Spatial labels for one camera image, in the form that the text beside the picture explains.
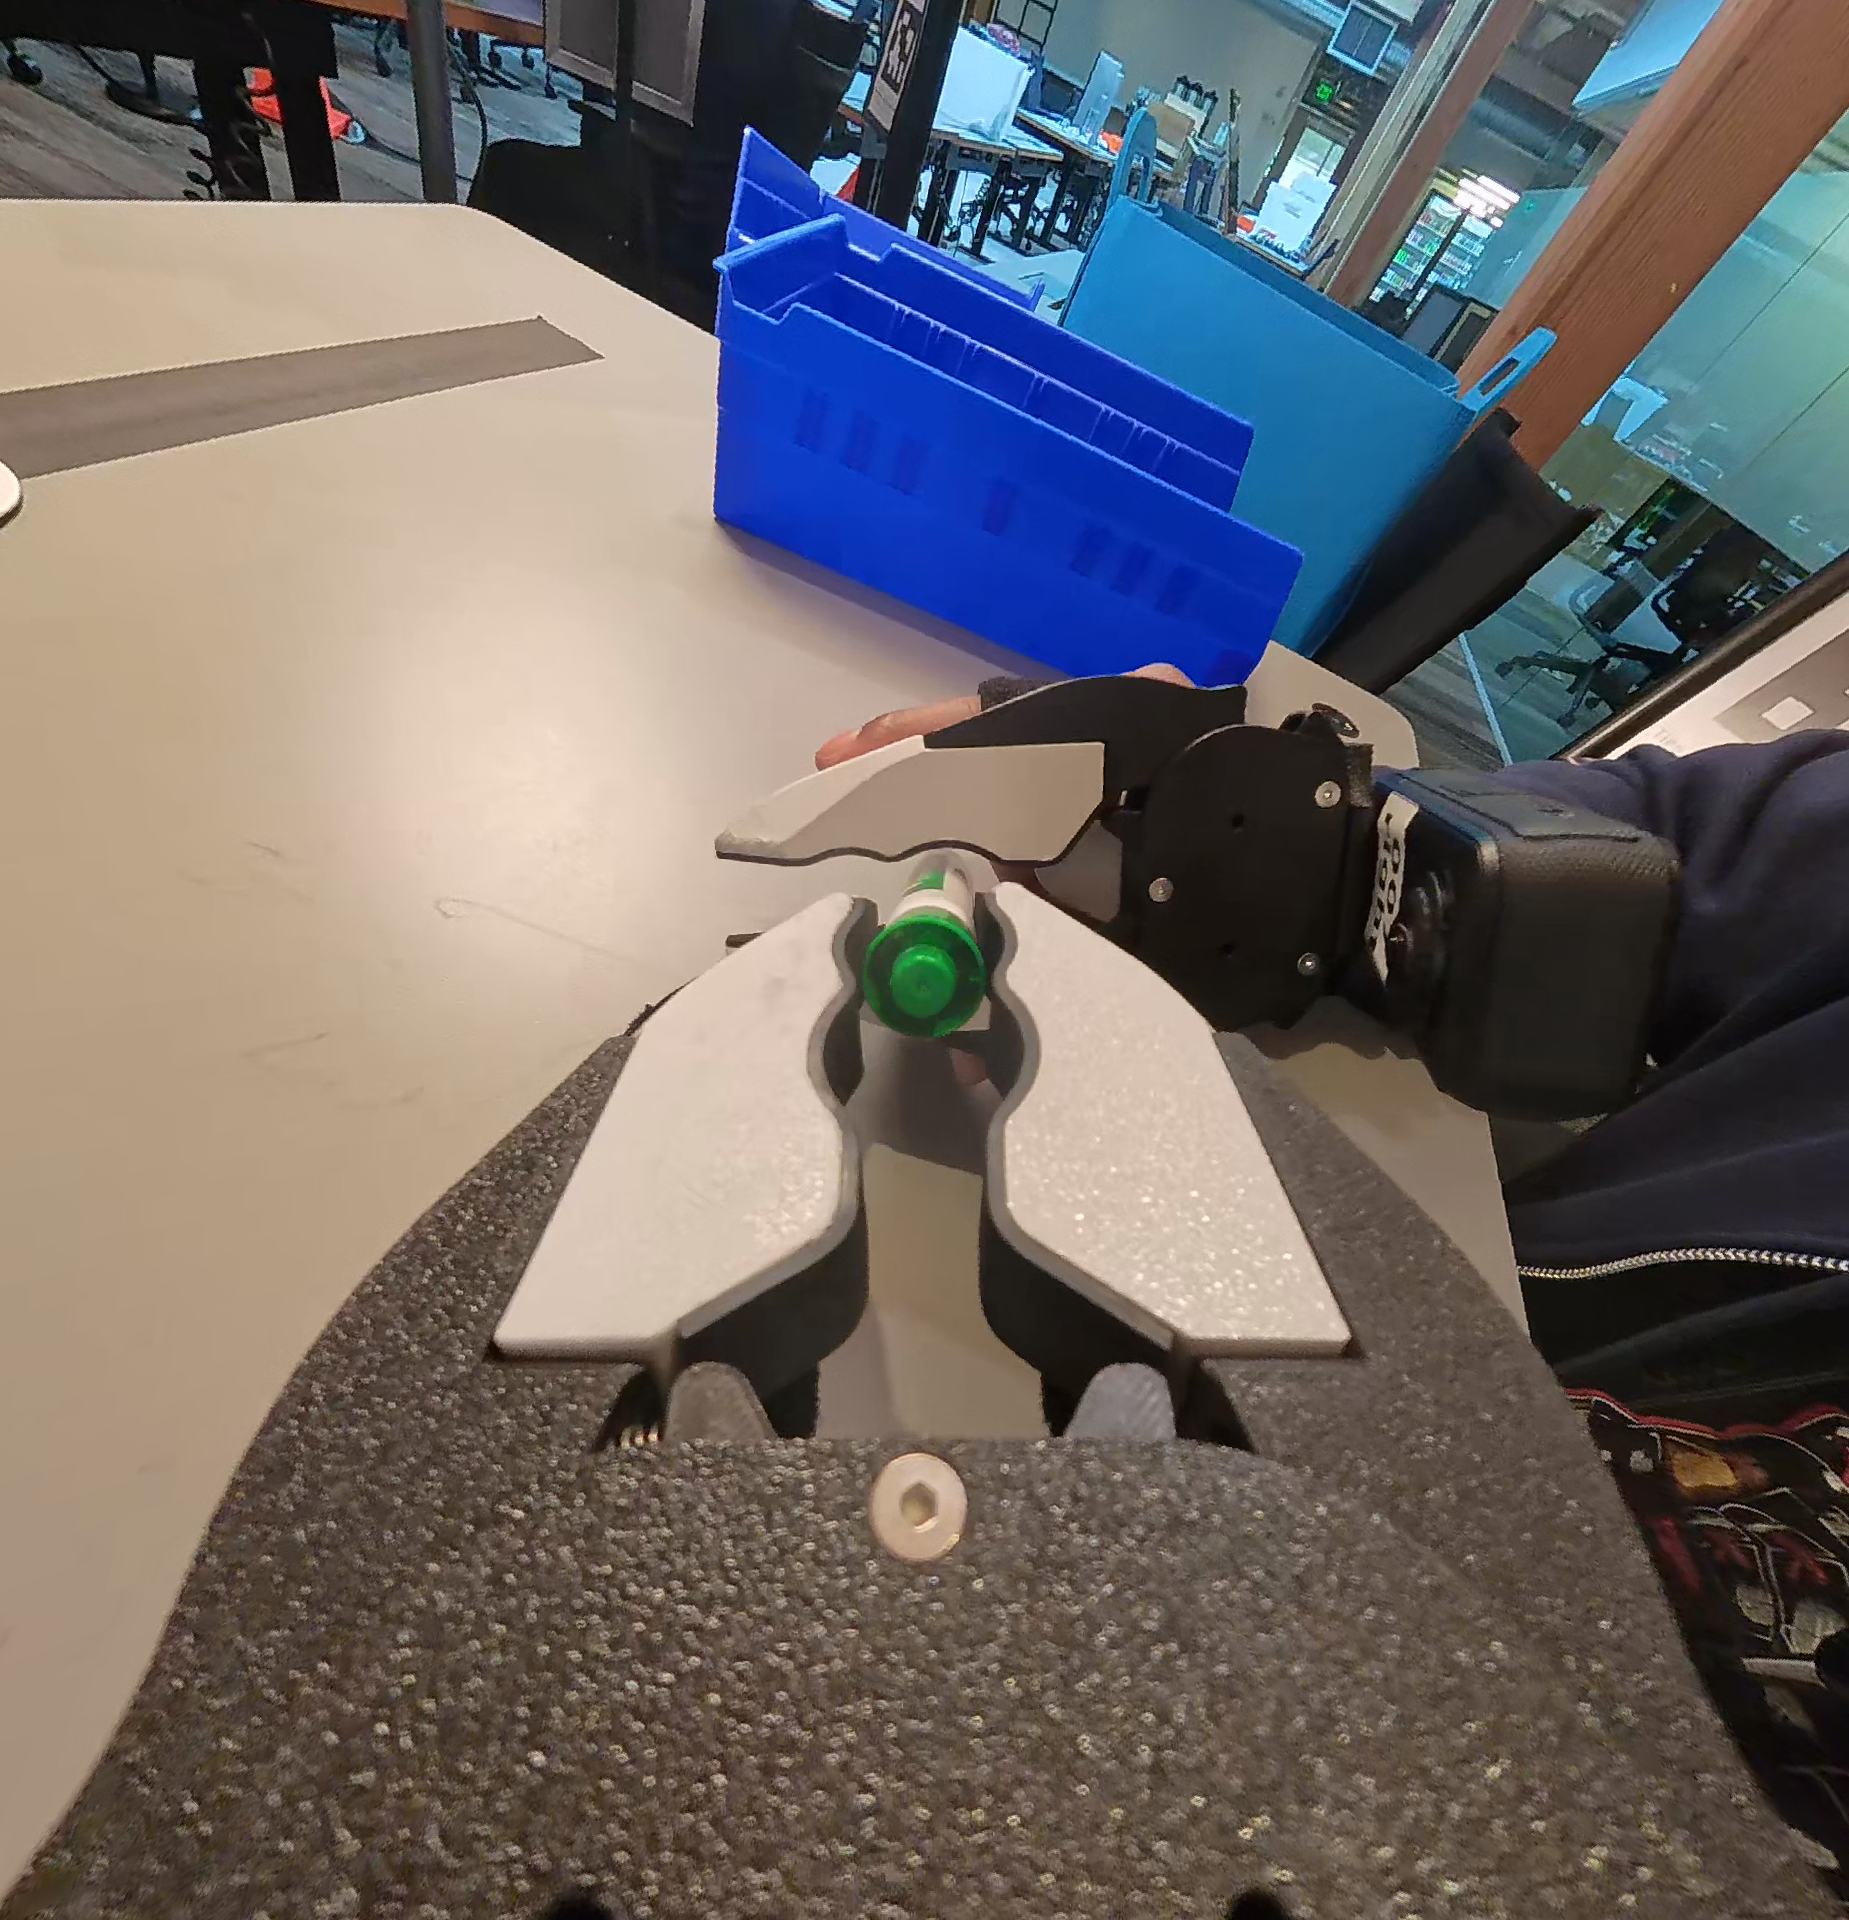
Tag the navy zip jacket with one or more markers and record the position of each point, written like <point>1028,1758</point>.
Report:
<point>1734,1171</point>

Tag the black post with tag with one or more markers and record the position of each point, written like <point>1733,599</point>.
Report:
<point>908,105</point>

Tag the checkered calibration board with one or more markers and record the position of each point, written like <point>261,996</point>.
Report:
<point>1794,674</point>

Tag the wooden pillar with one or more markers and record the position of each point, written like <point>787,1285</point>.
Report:
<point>1659,197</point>

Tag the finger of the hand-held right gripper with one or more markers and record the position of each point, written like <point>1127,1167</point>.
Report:
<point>953,797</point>
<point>1090,878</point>

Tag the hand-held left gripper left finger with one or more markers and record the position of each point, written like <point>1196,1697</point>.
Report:
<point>699,1140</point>

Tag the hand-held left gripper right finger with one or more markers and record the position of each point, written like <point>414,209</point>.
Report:
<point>1149,1184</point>

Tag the light blue plastic board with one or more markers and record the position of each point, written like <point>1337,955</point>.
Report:
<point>1253,329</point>

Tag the black office chair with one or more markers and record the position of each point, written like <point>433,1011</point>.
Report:
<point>1672,608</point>

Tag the blue plastic bin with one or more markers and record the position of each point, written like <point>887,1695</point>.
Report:
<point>862,225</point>
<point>984,497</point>

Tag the green capped marker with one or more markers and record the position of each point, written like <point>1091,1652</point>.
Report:
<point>915,974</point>

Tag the person's right hand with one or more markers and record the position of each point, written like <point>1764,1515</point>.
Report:
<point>880,734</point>

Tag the white background desk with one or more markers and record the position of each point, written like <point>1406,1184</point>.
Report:
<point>998,159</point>

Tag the person's right forearm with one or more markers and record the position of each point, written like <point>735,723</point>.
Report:
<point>1779,857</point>

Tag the patterned dark trousers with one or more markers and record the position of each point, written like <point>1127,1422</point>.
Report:
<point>1749,1575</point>

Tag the grey tape strip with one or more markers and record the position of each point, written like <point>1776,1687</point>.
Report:
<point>265,392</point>

